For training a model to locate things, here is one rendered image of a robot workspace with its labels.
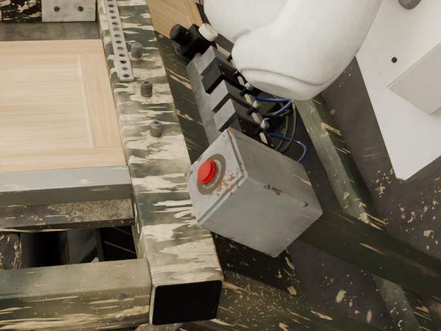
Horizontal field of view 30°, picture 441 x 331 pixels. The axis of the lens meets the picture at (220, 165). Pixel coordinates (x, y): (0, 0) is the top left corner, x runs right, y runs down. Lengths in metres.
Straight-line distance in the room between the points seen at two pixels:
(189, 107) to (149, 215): 0.36
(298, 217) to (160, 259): 0.25
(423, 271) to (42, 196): 0.71
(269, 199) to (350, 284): 1.07
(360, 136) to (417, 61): 1.31
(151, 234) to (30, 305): 0.24
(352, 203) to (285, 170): 0.82
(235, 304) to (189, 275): 0.12
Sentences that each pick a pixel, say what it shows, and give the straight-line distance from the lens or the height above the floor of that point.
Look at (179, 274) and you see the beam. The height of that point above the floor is 0.87.
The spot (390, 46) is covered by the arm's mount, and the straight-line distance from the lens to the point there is 1.22.
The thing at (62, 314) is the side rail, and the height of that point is 0.99.
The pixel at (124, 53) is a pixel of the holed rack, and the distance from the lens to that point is 1.82.
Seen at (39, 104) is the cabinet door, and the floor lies 1.02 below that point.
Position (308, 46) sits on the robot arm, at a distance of 1.03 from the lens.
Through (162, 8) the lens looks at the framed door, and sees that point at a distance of 2.79.
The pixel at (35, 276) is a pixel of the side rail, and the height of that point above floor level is 1.06.
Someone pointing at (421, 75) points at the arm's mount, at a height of 0.83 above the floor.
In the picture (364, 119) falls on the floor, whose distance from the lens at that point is 2.49.
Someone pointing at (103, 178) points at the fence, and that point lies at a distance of 1.53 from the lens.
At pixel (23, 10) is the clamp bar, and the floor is 1.04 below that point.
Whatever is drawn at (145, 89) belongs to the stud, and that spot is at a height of 0.87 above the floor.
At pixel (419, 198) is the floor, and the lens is 2.24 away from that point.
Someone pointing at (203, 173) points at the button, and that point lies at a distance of 1.26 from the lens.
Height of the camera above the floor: 1.63
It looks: 34 degrees down
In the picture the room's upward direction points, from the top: 64 degrees counter-clockwise
